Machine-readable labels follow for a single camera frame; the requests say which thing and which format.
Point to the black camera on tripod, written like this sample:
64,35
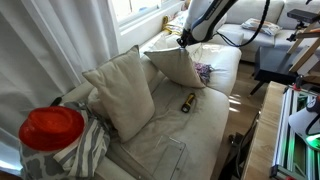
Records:
301,15

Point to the yellow black flashlight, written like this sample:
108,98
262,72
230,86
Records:
188,102

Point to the striped grey cloth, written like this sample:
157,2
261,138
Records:
83,150

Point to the wooden tripod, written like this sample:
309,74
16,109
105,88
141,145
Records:
306,50

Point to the white rounded device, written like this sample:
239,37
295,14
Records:
305,123

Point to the clear acrylic box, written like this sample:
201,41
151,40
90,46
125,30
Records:
170,156

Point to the striped background cushion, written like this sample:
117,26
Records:
261,26

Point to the black table frame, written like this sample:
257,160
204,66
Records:
235,146

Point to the small beige pillow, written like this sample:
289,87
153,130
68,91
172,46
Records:
176,66

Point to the white curtain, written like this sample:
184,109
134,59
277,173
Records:
43,50

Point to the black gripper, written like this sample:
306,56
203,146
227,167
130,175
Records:
185,38

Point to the black coffee table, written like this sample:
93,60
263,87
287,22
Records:
270,60

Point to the maroon patterned fleece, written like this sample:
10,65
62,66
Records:
203,71

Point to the light wooden table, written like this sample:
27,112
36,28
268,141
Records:
263,140

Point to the large beige throw pillow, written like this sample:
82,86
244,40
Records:
123,93

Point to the beige sofa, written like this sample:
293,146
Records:
200,133

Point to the yellow floral cloth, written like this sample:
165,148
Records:
171,23

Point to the white framed window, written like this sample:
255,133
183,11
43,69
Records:
140,8

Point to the red hat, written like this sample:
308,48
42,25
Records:
50,126

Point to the aluminium rail frame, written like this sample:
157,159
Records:
283,133

